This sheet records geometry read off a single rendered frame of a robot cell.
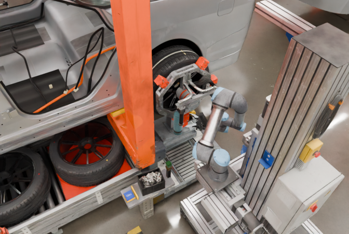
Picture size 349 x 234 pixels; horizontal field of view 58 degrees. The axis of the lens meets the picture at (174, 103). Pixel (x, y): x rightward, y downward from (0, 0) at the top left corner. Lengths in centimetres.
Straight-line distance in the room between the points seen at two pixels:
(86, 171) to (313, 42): 203
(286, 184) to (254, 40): 351
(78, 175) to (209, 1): 180
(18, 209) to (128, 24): 176
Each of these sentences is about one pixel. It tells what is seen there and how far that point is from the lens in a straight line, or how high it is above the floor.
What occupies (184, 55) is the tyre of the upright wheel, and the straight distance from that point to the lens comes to 273.
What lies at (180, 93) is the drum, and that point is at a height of 89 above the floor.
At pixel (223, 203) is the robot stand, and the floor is 74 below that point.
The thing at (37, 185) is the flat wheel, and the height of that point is 50.
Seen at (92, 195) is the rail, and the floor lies 36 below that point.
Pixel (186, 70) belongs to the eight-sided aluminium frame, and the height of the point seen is 112.
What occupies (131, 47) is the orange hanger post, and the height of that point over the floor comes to 177.
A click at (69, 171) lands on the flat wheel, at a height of 50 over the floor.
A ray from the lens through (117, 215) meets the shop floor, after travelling 313.
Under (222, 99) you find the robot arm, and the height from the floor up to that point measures 131.
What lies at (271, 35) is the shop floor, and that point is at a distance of 537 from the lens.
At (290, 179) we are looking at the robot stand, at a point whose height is 123.
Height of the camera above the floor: 282
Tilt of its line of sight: 46 degrees down
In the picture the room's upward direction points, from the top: 2 degrees clockwise
